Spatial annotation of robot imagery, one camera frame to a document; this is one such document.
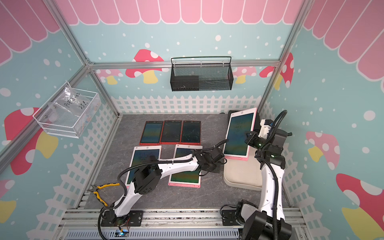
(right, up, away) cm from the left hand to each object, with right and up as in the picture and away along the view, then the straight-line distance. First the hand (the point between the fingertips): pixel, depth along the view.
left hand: (217, 170), depth 88 cm
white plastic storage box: (+17, -3, 0) cm, 18 cm away
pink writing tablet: (+13, +28, -5) cm, 31 cm away
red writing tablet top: (-46, +21, +21) cm, 54 cm away
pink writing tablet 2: (-48, +7, +9) cm, 49 cm away
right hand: (+12, +23, -12) cm, 29 cm away
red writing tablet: (-31, +21, +21) cm, 43 cm away
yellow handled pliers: (-69, -9, -5) cm, 70 cm away
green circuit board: (-49, -27, -16) cm, 58 cm away
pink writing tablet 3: (-18, -5, -2) cm, 19 cm away
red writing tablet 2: (-17, +22, +21) cm, 34 cm away
